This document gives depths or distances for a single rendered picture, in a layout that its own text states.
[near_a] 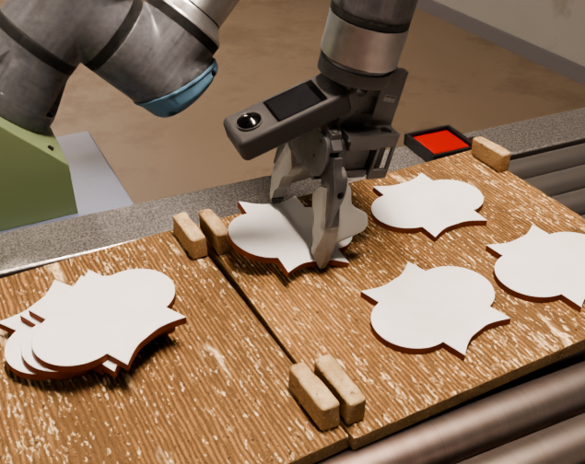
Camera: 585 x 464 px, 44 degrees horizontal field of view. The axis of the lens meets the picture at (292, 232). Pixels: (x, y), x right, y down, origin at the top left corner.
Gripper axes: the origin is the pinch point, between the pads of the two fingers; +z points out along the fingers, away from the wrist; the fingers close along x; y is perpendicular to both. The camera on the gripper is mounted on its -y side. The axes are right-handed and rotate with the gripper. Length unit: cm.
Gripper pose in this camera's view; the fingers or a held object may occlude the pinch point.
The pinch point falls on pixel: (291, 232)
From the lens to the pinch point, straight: 78.8
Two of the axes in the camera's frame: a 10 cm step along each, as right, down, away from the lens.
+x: -4.5, -5.9, 6.7
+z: -2.2, 8.0, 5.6
